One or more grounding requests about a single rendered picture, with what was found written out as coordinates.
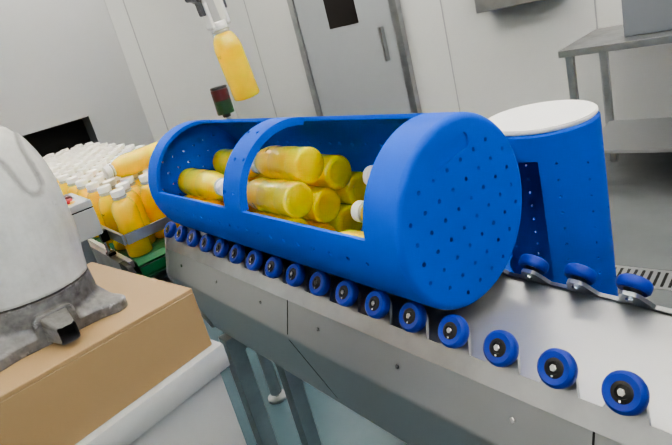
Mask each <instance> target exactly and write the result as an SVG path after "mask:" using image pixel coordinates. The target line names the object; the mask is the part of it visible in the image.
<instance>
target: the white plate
mask: <svg viewBox="0 0 672 445"><path fill-rule="evenodd" d="M597 113H598V106H597V105H596V104H594V103H593V102H590V101H584V100H556V101H547V102H540V103H534V104H529V105H524V106H520V107H516V108H513V109H509V110H506V111H503V112H501V113H498V114H496V115H494V116H492V117H490V118H488V119H489V120H490V121H492V122H493V123H494V124H495V125H496V126H497V127H498V128H499V129H500V130H501V131H502V132H503V134H504V135H505V136H525V135H535V134H542V133H548V132H553V131H557V130H561V129H565V128H569V127H572V126H575V125H578V124H581V123H583V122H585V121H588V120H589V119H591V118H593V117H594V116H595V115H596V114H597Z"/></svg>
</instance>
